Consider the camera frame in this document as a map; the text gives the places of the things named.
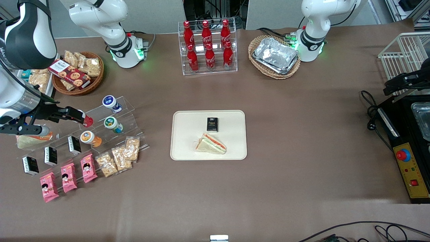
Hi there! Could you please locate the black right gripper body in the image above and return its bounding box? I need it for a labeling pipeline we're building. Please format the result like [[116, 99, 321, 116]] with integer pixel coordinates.
[[32, 101, 70, 123]]

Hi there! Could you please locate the green gum bottle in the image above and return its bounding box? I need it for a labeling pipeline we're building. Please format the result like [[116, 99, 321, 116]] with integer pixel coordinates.
[[103, 116, 124, 134]]

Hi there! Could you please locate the orange gum bottle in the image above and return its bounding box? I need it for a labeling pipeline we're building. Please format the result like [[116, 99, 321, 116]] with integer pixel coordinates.
[[80, 131, 102, 148]]

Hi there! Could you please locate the blue gum bottle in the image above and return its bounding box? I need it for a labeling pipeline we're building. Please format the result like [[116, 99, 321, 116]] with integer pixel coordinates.
[[102, 95, 123, 113]]

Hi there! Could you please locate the cream plastic tray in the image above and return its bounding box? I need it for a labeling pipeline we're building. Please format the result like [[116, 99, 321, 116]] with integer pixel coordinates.
[[170, 110, 248, 161]]

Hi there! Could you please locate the aluminium foil tray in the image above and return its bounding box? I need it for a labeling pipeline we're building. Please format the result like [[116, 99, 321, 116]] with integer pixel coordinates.
[[253, 37, 299, 75]]

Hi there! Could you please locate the white plastic bin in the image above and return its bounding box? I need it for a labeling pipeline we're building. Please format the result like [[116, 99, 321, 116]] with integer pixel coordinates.
[[20, 69, 56, 98]]

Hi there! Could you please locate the small black white box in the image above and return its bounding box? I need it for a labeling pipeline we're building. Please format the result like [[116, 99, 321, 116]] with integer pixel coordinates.
[[68, 135, 82, 155], [22, 156, 39, 176], [44, 146, 58, 166]]

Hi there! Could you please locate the wrapped triangle sandwich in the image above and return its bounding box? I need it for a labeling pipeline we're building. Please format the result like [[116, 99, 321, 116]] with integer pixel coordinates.
[[16, 132, 53, 149], [195, 132, 227, 155]]

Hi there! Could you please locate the round brown wicker basket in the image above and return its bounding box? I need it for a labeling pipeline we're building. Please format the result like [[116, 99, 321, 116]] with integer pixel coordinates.
[[52, 51, 104, 96]]

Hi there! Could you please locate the red cookie box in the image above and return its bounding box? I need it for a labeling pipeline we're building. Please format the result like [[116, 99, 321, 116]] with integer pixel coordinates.
[[48, 59, 91, 89]]

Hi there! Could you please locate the pink snack packet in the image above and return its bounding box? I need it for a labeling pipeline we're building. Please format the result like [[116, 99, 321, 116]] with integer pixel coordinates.
[[40, 172, 59, 203], [61, 163, 78, 193], [80, 154, 98, 184]]

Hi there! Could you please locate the clear acrylic tiered display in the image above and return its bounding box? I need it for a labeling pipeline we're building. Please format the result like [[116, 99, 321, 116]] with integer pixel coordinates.
[[18, 96, 150, 199]]

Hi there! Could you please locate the red cola bottle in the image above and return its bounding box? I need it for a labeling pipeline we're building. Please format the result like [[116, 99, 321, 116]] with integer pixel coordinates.
[[221, 19, 231, 44], [223, 41, 234, 69], [202, 21, 213, 46], [205, 43, 216, 70], [187, 44, 199, 72], [183, 21, 195, 47]]

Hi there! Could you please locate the black equipment rack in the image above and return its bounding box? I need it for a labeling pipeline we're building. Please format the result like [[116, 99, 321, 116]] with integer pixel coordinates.
[[183, 0, 249, 30]]

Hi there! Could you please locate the clear acrylic bottle rack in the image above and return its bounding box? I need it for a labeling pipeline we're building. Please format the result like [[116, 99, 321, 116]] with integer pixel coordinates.
[[178, 17, 238, 76]]

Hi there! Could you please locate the tan wicker basket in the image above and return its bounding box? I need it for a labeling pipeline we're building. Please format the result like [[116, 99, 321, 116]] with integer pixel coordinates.
[[248, 35, 301, 80]]

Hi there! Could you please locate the black sealing machine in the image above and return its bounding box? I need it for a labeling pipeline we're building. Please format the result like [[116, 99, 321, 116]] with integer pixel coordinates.
[[376, 94, 430, 204]]

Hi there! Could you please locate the yellow control panel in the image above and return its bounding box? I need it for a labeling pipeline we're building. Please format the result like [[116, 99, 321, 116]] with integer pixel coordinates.
[[393, 143, 430, 199]]

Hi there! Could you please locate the metal container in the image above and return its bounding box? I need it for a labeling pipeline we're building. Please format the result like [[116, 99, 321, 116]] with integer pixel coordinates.
[[411, 102, 430, 142]]

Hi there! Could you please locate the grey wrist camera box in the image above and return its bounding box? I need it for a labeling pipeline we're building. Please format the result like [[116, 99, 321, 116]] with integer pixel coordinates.
[[0, 124, 50, 136]]

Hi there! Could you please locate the grey arm base cable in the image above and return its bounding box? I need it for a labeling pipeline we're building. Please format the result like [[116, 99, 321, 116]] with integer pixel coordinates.
[[126, 31, 157, 51]]

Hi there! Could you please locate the black arm base cable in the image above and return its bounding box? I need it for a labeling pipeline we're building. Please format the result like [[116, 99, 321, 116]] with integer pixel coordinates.
[[257, 28, 298, 41]]

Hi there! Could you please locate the black power cable with plug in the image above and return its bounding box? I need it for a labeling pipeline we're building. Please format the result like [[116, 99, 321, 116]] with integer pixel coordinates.
[[360, 90, 393, 152]]

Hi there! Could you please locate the long black cable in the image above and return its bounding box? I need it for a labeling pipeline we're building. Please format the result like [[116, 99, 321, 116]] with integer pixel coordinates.
[[297, 221, 430, 242]]

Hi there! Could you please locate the looped black cable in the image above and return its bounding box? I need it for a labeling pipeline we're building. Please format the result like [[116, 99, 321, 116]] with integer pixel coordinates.
[[375, 225, 430, 242]]

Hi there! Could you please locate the black machine handle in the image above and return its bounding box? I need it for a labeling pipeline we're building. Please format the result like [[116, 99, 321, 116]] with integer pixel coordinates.
[[384, 67, 430, 96]]

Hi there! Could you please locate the white wire basket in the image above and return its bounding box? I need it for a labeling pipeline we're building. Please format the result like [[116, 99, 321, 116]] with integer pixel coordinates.
[[378, 32, 430, 98]]

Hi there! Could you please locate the aluminium frame shelf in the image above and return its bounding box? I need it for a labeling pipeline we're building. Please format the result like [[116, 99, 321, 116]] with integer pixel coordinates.
[[385, 0, 430, 30]]

